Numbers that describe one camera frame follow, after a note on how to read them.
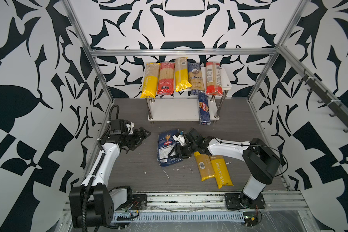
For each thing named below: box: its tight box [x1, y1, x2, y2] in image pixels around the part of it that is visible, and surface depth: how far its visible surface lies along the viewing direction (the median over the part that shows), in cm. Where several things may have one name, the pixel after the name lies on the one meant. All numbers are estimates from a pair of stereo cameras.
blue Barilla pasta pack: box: [157, 129, 183, 168], surface depth 84 cm
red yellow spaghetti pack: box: [157, 61, 175, 96], surface depth 80 cm
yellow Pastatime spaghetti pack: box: [209, 155, 234, 189], surface depth 84 cm
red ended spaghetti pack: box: [205, 61, 224, 96], surface depth 80 cm
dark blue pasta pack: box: [193, 89, 212, 126], surface depth 101 cm
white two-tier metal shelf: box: [141, 66, 232, 125], surface depth 84 cm
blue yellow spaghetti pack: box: [187, 62, 205, 92], surface depth 81 cm
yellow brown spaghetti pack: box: [174, 57, 193, 92], surface depth 82 cm
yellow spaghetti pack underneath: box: [140, 62, 161, 99], surface depth 79 cm
